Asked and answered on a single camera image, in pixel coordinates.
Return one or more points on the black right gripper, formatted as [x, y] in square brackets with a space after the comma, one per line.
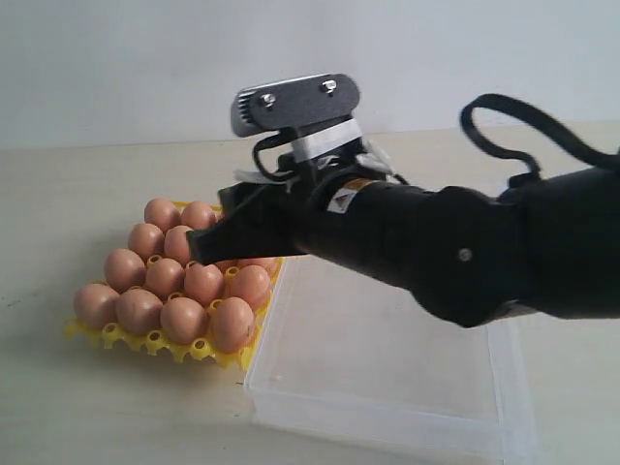
[353, 218]

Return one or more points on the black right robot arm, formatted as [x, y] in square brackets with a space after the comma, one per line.
[550, 245]

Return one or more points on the yellow plastic egg tray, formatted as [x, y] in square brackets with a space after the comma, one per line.
[156, 341]

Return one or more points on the clear plastic bin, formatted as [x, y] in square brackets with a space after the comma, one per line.
[346, 357]

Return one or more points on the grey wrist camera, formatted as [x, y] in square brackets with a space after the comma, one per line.
[293, 103]

